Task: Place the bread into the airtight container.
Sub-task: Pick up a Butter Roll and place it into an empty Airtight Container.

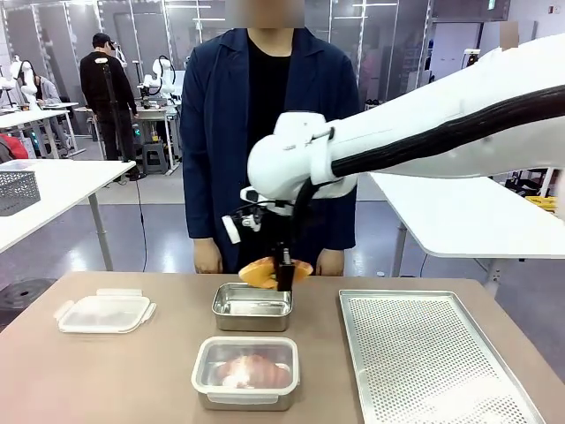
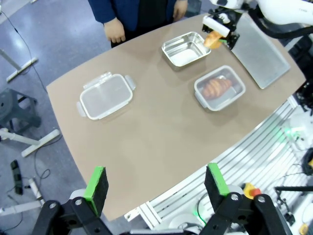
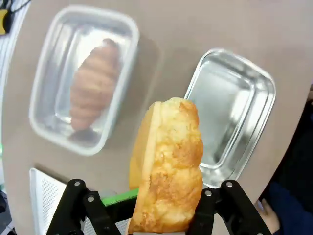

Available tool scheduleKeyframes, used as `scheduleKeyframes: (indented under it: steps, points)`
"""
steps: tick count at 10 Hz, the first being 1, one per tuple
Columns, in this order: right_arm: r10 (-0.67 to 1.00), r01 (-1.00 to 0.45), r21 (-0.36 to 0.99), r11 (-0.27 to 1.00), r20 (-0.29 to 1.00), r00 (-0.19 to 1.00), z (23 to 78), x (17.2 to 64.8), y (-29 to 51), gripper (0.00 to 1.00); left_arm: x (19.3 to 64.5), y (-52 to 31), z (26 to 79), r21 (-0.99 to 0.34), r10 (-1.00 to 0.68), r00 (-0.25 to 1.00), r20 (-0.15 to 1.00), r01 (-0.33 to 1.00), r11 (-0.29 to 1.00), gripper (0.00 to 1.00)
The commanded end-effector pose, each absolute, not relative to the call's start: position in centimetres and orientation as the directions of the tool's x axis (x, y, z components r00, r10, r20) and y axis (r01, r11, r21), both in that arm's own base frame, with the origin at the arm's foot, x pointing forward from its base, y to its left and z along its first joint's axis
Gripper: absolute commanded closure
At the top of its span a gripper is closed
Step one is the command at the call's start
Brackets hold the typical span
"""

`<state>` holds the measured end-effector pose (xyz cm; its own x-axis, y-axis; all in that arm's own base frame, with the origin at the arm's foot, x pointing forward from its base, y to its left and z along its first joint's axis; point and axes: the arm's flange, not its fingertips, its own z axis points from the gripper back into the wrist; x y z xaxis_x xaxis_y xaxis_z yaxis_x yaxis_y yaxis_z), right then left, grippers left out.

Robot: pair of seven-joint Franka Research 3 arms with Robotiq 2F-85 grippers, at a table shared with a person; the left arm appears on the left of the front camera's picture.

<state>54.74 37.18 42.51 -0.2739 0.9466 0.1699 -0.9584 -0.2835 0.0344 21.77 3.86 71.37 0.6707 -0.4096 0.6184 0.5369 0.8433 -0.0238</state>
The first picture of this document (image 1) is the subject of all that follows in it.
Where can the perforated aluminium baking tray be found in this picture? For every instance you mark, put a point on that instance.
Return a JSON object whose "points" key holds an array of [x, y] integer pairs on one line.
{"points": [[424, 353]]}

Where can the person in navy jacket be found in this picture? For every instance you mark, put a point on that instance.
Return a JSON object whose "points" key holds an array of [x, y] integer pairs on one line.
{"points": [[212, 132]]}

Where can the golden croissant bread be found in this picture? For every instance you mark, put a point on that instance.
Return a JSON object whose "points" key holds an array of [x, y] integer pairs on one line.
{"points": [[256, 274], [258, 368]]}

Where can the person's left hand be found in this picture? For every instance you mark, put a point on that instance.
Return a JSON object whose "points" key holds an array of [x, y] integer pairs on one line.
{"points": [[331, 264]]}

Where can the yellow crate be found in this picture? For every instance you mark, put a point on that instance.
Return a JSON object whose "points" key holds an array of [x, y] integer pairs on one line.
{"points": [[542, 204]]}

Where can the person's right hand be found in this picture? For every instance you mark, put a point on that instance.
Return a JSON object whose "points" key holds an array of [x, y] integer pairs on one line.
{"points": [[207, 256]]}

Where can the white background desk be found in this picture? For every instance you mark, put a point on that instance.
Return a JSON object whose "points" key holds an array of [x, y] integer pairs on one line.
{"points": [[35, 115]]}

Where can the seated person in grey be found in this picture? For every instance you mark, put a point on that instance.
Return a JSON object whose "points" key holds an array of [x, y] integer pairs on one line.
{"points": [[46, 90]]}

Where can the rectangular stainless steel container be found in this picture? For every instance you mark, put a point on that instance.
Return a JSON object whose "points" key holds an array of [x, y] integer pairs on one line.
{"points": [[251, 311], [247, 401]]}

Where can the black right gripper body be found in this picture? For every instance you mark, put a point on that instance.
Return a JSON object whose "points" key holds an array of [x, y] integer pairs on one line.
{"points": [[282, 252]]}

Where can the clear plastic lid white rim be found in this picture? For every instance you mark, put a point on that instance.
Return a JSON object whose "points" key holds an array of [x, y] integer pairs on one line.
{"points": [[106, 313], [246, 353]]}

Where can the person's right navy-sleeved forearm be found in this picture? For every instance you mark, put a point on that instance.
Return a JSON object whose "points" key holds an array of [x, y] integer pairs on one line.
{"points": [[198, 203]]}

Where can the man in black clothes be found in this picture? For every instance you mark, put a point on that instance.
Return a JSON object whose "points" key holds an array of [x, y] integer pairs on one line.
{"points": [[108, 88]]}

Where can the grey mesh basket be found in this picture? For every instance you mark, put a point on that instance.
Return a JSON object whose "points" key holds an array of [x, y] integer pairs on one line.
{"points": [[17, 192]]}

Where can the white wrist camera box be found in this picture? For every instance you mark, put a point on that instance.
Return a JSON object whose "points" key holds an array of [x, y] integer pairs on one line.
{"points": [[231, 229]]}

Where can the black round stand base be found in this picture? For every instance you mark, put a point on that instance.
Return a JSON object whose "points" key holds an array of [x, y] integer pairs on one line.
{"points": [[26, 293]]}

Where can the white table with grey leg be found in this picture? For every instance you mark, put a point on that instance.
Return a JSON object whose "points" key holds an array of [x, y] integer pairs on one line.
{"points": [[66, 190]]}

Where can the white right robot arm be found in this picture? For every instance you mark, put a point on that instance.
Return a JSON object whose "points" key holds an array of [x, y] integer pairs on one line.
{"points": [[397, 123]]}

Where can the large white table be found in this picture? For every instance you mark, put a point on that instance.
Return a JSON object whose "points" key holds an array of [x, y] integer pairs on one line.
{"points": [[463, 216]]}

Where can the grey metal stool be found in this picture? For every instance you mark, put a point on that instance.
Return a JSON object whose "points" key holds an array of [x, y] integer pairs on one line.
{"points": [[155, 159]]}

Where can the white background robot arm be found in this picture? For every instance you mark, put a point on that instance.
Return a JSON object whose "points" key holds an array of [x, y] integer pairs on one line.
{"points": [[160, 75], [24, 81]]}

